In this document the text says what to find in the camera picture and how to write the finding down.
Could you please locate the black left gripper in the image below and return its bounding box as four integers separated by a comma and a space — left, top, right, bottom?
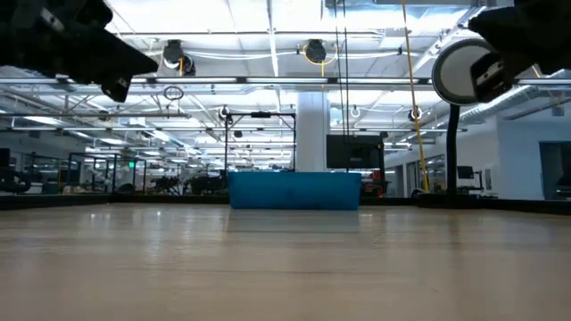
0, 0, 160, 104

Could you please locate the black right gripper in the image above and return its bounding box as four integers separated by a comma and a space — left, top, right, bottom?
468, 0, 571, 104

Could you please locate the blue plastic bin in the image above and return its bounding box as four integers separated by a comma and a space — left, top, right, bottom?
228, 170, 363, 211

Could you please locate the black desk lamp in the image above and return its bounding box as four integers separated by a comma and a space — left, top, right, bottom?
414, 37, 497, 210

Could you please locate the small black monitor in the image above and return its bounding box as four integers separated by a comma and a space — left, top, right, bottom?
456, 165, 485, 194

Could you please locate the white building column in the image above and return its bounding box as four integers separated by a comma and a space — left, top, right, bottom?
295, 90, 333, 174

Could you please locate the black ceiling cable reel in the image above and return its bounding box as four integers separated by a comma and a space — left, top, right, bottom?
161, 38, 198, 78
303, 38, 329, 66

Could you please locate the silver ventilation duct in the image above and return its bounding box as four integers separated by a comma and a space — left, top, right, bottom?
458, 69, 571, 127

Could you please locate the black robot cell frame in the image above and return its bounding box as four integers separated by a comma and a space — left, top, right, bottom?
66, 151, 149, 194
223, 111, 298, 173

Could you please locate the yellow cable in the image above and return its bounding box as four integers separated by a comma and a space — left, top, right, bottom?
400, 0, 430, 193

